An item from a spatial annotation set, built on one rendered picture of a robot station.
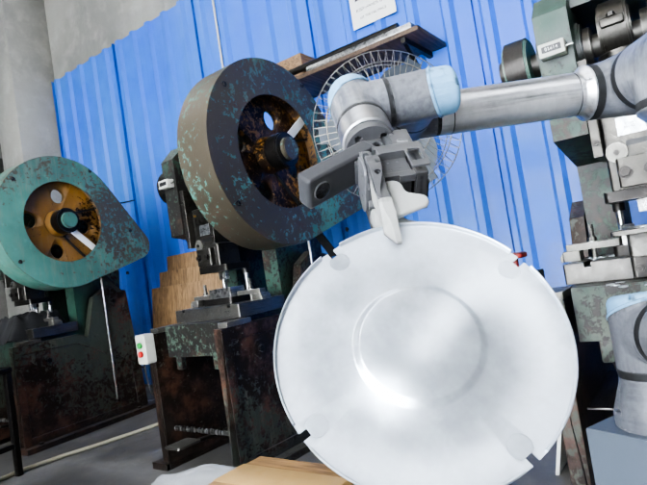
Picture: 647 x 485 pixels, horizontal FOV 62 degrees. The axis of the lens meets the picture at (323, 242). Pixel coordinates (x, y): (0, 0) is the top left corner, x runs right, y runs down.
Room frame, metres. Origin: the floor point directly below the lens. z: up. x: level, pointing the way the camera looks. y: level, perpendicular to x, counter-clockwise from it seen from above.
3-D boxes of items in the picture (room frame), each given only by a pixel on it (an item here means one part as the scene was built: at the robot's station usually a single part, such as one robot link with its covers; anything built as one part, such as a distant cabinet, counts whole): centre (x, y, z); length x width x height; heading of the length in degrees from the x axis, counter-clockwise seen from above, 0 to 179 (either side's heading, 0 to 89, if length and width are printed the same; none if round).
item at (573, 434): (1.82, -0.80, 0.45); 0.92 x 0.12 x 0.90; 145
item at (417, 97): (0.83, -0.18, 1.04); 0.11 x 0.11 x 0.08; 0
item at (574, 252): (1.65, -0.80, 0.76); 0.17 x 0.06 x 0.10; 55
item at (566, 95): (0.94, -0.38, 1.04); 0.49 x 0.11 x 0.12; 90
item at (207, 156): (2.85, 0.26, 0.87); 1.53 x 0.99 x 1.74; 143
